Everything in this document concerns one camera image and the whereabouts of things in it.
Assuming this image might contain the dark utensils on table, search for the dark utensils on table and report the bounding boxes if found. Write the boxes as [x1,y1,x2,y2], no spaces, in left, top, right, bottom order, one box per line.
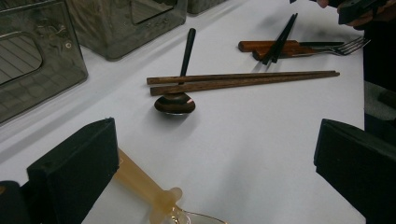
[251,36,372,62]

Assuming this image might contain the brown wooden chopstick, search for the brown wooden chopstick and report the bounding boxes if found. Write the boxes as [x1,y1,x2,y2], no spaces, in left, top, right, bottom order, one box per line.
[146,70,338,86]
[149,72,341,97]

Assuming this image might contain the black chopstick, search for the black chopstick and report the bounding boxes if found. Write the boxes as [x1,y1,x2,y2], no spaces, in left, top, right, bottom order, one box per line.
[270,13,299,64]
[261,12,298,65]

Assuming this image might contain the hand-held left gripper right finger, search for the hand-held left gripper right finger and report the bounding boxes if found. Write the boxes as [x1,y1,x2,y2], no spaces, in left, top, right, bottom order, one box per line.
[313,118,396,224]

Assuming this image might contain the beige handle clear spoon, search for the beige handle clear spoon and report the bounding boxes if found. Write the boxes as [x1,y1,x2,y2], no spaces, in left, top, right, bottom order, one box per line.
[113,148,230,224]

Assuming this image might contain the wooden handle knife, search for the wooden handle knife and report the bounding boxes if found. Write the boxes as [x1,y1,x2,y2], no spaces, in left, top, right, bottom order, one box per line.
[237,39,346,53]

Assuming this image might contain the metal spoon with dark handle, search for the metal spoon with dark handle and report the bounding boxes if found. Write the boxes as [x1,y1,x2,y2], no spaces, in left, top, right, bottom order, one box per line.
[153,27,197,116]

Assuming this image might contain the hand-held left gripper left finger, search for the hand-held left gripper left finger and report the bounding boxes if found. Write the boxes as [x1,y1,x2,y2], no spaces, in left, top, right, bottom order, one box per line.
[27,117,120,224]

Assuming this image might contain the gray transparent plastic bin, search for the gray transparent plastic bin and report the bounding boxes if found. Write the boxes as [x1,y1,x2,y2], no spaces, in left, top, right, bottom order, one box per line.
[0,0,89,125]
[65,0,189,62]
[186,0,230,16]

